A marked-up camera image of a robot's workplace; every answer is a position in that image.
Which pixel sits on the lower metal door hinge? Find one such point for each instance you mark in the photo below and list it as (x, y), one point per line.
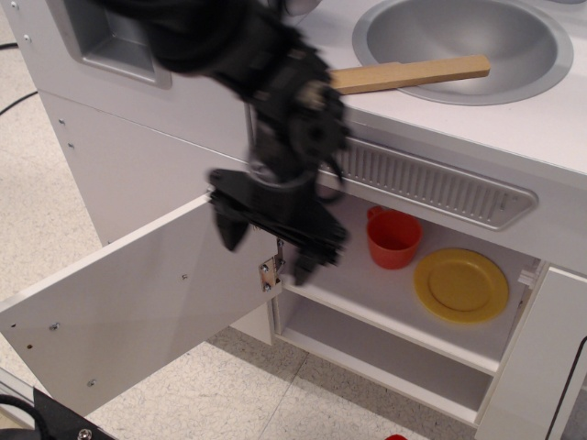
(270, 270)

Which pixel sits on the grey vent panel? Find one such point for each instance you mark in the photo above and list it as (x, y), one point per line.
(471, 197)

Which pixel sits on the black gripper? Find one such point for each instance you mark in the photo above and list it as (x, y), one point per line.
(290, 211)

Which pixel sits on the silver knob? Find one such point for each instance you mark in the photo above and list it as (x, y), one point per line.
(300, 5)

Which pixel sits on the wooden spatula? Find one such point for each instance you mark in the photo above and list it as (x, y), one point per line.
(394, 75)

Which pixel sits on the yellow plastic plate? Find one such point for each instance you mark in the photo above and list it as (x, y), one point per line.
(461, 286)

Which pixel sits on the silver sink bowl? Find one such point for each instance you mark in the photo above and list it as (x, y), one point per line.
(528, 50)

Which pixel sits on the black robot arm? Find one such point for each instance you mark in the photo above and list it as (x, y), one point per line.
(299, 117)

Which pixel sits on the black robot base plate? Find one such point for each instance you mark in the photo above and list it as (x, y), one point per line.
(51, 420)

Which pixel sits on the red object bottom edge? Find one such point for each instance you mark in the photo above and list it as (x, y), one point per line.
(395, 437)

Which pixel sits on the red plastic cup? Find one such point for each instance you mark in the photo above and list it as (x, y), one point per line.
(393, 237)

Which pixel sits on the white cabinet door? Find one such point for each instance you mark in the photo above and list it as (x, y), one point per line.
(100, 326)
(541, 380)

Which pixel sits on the white toy kitchen cabinet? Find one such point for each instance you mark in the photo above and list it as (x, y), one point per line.
(141, 140)

